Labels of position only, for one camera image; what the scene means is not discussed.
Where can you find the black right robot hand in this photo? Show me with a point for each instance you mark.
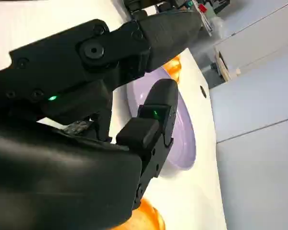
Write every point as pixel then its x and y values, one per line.
pixel 62 167

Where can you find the orange and white bread roll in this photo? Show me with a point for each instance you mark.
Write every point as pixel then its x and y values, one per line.
pixel 148 218
pixel 174 69

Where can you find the lilac plate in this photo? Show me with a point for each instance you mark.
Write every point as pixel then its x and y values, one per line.
pixel 184 134

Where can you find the black table grommet hole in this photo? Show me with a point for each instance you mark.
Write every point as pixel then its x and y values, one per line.
pixel 203 91

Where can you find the black workshop machine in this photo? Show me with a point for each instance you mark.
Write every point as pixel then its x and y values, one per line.
pixel 136 7

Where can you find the grey partition panel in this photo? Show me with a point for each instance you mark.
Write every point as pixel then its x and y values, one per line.
pixel 254 103

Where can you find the small red tag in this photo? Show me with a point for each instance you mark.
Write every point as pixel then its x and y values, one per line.
pixel 203 7

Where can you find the white cabinet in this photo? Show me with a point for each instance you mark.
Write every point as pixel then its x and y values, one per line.
pixel 254 43

